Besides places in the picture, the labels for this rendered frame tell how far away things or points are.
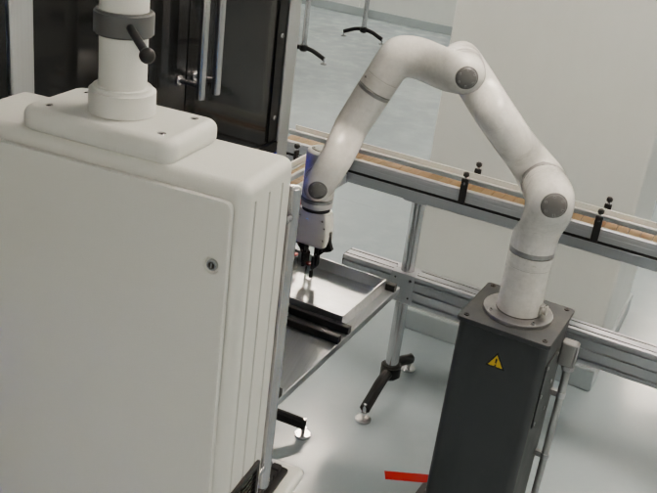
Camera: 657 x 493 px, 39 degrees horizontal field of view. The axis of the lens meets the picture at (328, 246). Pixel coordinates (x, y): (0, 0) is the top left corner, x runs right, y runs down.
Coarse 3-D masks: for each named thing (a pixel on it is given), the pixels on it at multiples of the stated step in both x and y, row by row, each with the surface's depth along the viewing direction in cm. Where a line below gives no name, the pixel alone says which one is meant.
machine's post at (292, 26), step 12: (300, 0) 238; (288, 12) 235; (300, 12) 240; (288, 24) 237; (288, 36) 238; (288, 48) 240; (288, 60) 242; (288, 72) 244; (288, 84) 246; (288, 96) 248; (288, 108) 250; (288, 120) 252
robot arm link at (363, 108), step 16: (352, 96) 226; (368, 96) 224; (352, 112) 226; (368, 112) 225; (336, 128) 227; (352, 128) 227; (368, 128) 229; (336, 144) 225; (352, 144) 227; (320, 160) 225; (336, 160) 224; (352, 160) 226; (320, 176) 225; (336, 176) 226; (320, 192) 227
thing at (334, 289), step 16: (304, 272) 253; (320, 272) 254; (336, 272) 254; (352, 272) 251; (304, 288) 244; (320, 288) 245; (336, 288) 246; (352, 288) 247; (368, 288) 248; (384, 288) 248; (304, 304) 230; (320, 304) 237; (336, 304) 238; (352, 304) 239; (368, 304) 240; (336, 320) 227
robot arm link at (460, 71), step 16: (384, 48) 221; (400, 48) 219; (416, 48) 219; (432, 48) 217; (448, 48) 215; (384, 64) 220; (400, 64) 220; (416, 64) 219; (432, 64) 217; (448, 64) 214; (464, 64) 212; (480, 64) 214; (368, 80) 223; (384, 80) 222; (400, 80) 223; (432, 80) 218; (448, 80) 215; (464, 80) 213; (480, 80) 214; (384, 96) 224
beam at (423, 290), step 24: (360, 264) 345; (384, 264) 341; (408, 288) 337; (432, 288) 334; (456, 288) 331; (432, 312) 336; (456, 312) 331; (576, 336) 313; (600, 336) 309; (624, 336) 312; (576, 360) 316; (600, 360) 311; (624, 360) 308; (648, 360) 304; (648, 384) 306
